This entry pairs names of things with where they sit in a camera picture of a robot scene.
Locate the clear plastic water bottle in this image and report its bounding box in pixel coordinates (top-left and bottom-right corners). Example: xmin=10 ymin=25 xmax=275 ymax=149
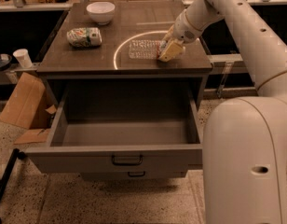
xmin=129 ymin=39 xmax=166 ymax=60

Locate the grey drawer cabinet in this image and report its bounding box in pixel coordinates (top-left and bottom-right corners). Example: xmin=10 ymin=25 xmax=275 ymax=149
xmin=37 ymin=1 xmax=212 ymax=105

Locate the grey metal shelf rail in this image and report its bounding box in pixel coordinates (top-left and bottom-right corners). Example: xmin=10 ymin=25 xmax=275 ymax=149
xmin=208 ymin=54 xmax=247 ymax=75

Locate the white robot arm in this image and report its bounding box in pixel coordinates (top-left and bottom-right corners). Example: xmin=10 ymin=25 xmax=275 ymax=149
xmin=158 ymin=0 xmax=287 ymax=224

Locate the white paper cup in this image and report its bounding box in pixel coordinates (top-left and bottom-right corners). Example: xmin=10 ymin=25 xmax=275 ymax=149
xmin=13 ymin=49 xmax=33 ymax=68

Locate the open grey top drawer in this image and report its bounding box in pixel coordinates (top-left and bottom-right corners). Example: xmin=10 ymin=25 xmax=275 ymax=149
xmin=26 ymin=81 xmax=202 ymax=174

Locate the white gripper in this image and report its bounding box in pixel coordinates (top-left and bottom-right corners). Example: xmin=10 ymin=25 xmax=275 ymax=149
xmin=157 ymin=10 xmax=202 ymax=63

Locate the black round dish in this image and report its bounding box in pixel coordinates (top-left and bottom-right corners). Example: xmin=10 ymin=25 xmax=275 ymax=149
xmin=0 ymin=53 xmax=12 ymax=71

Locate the black metal stand leg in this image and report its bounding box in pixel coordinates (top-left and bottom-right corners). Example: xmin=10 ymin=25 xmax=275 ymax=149
xmin=0 ymin=147 xmax=28 ymax=224

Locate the brown cardboard box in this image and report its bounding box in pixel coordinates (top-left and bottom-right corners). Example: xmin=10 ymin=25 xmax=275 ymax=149
xmin=0 ymin=73 xmax=57 ymax=145

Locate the white ceramic bowl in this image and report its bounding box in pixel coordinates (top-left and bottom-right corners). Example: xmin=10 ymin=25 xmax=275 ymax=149
xmin=86 ymin=2 xmax=116 ymax=25

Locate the lower grey drawer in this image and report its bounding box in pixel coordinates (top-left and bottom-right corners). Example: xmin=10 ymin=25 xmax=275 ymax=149
xmin=81 ymin=171 xmax=186 ymax=181

